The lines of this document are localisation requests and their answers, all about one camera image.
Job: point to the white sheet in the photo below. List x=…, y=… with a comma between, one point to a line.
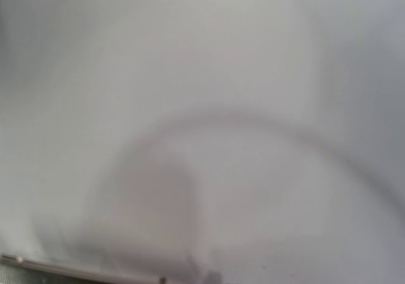
x=228, y=141

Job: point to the black folder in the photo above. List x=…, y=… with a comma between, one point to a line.
x=15, y=269

